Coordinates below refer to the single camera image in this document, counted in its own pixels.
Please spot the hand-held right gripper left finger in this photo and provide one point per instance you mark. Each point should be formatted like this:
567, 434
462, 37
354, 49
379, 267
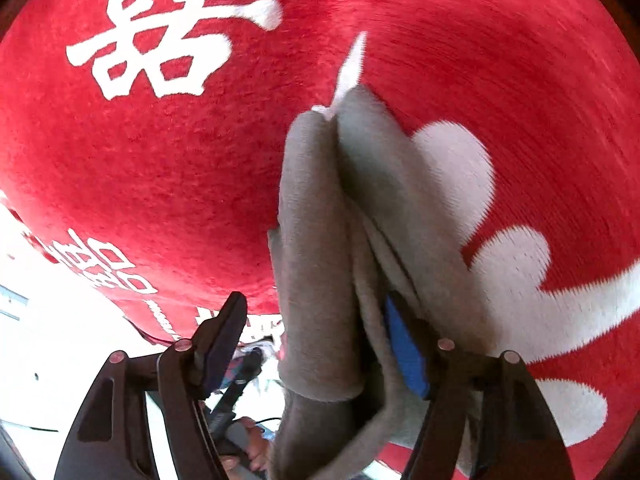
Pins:
221, 350

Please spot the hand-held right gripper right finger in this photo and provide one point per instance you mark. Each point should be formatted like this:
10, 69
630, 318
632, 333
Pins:
406, 352

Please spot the grey small garment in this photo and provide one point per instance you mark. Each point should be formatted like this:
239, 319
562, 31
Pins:
320, 240

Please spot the person's left hand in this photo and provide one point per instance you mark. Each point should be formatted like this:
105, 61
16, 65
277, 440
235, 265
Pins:
254, 447

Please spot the red printed blanket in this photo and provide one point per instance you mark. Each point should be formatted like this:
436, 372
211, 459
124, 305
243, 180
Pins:
200, 160

